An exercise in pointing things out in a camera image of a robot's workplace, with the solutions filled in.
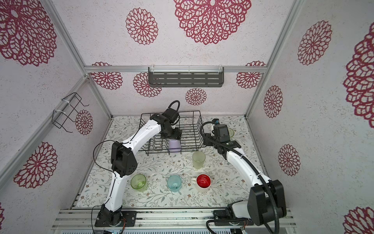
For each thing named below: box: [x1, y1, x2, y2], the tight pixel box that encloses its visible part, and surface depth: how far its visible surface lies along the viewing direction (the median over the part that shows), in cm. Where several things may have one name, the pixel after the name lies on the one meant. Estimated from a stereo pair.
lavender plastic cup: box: [168, 138, 182, 154], surface depth 93 cm
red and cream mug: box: [190, 173, 212, 193], surface depth 83 cm
